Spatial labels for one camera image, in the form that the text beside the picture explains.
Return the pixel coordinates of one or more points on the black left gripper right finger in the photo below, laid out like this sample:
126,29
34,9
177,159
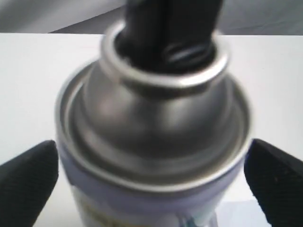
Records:
275,179

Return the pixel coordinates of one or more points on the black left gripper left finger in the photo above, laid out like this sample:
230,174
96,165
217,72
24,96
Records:
26,183

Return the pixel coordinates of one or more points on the white dotted spray can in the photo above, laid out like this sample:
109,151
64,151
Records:
155,130

